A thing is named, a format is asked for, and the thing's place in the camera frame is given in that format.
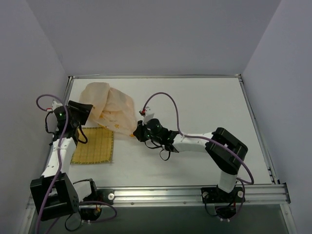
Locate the banana print plastic bag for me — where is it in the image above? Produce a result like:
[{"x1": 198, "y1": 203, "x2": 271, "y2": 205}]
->
[{"x1": 79, "y1": 82, "x2": 137, "y2": 136}]

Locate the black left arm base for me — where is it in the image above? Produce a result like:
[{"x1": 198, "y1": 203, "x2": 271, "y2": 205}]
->
[{"x1": 63, "y1": 187, "x2": 115, "y2": 231}]

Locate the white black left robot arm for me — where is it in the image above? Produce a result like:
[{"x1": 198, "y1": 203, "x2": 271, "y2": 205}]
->
[{"x1": 30, "y1": 100, "x2": 96, "y2": 221}]

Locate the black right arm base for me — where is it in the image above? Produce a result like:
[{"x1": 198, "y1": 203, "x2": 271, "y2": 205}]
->
[{"x1": 201, "y1": 186, "x2": 246, "y2": 222}]

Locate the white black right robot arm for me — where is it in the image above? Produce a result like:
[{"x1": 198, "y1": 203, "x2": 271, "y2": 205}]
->
[{"x1": 133, "y1": 118, "x2": 248, "y2": 193}]

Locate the yellow woven placemat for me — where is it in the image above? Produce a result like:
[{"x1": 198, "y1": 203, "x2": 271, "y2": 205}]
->
[{"x1": 71, "y1": 127, "x2": 114, "y2": 164}]

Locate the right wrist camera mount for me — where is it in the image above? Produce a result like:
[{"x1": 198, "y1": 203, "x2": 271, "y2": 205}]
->
[{"x1": 139, "y1": 106, "x2": 154, "y2": 125}]

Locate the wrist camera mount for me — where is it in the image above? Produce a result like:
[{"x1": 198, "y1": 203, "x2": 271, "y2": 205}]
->
[
  {"x1": 46, "y1": 100, "x2": 63, "y2": 113},
  {"x1": 139, "y1": 106, "x2": 154, "y2": 125}
]

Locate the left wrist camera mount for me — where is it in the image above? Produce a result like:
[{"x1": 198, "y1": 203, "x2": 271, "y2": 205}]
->
[{"x1": 46, "y1": 100, "x2": 63, "y2": 113}]

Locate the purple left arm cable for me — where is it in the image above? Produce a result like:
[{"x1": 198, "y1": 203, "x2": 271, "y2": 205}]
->
[{"x1": 35, "y1": 94, "x2": 117, "y2": 234}]

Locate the front aluminium mounting rail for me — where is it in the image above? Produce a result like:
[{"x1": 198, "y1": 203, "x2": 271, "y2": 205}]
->
[{"x1": 28, "y1": 184, "x2": 291, "y2": 208}]

